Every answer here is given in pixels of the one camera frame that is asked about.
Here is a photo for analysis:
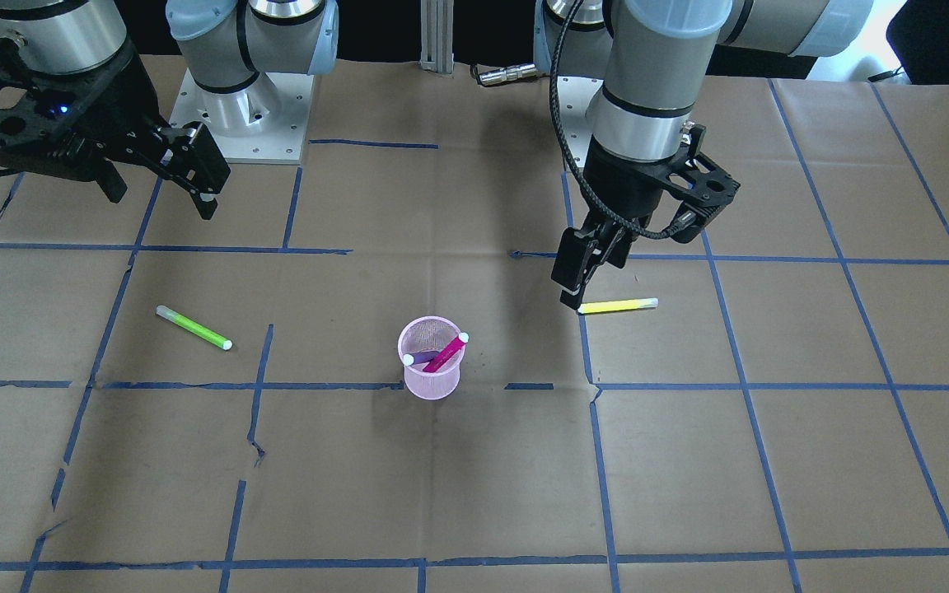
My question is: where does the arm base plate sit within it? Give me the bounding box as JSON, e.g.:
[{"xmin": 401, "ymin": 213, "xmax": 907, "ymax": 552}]
[
  {"xmin": 557, "ymin": 76, "xmax": 602, "ymax": 170},
  {"xmin": 170, "ymin": 71, "xmax": 317, "ymax": 166}
]

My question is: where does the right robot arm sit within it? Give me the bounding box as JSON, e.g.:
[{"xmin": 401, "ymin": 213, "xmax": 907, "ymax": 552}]
[{"xmin": 0, "ymin": 1, "xmax": 339, "ymax": 219}]

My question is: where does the aluminium frame post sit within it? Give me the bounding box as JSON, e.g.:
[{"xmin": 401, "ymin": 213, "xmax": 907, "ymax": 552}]
[{"xmin": 418, "ymin": 0, "xmax": 455, "ymax": 76}]

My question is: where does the pink pen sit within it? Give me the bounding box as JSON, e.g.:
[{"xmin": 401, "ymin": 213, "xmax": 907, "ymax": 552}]
[{"xmin": 423, "ymin": 333, "xmax": 470, "ymax": 374}]

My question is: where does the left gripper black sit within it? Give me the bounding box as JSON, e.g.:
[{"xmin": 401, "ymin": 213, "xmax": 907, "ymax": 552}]
[{"xmin": 551, "ymin": 124, "xmax": 741, "ymax": 311}]

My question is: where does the purple pen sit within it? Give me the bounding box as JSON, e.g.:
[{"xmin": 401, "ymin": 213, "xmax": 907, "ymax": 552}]
[{"xmin": 400, "ymin": 350, "xmax": 440, "ymax": 367}]

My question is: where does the pink mesh cup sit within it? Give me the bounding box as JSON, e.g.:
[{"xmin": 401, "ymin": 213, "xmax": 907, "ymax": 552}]
[{"xmin": 398, "ymin": 316, "xmax": 470, "ymax": 400}]

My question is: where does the yellow pen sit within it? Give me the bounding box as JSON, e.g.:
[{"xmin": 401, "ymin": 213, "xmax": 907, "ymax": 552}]
[{"xmin": 577, "ymin": 297, "xmax": 659, "ymax": 315}]

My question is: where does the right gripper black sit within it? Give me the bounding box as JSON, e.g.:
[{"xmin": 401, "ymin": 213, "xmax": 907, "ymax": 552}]
[{"xmin": 0, "ymin": 38, "xmax": 232, "ymax": 219}]

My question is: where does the green pen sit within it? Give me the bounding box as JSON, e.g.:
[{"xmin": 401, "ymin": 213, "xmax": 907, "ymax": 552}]
[{"xmin": 155, "ymin": 305, "xmax": 233, "ymax": 352}]

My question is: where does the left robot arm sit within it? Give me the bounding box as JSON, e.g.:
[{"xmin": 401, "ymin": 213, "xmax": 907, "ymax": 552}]
[{"xmin": 535, "ymin": 1, "xmax": 873, "ymax": 309}]

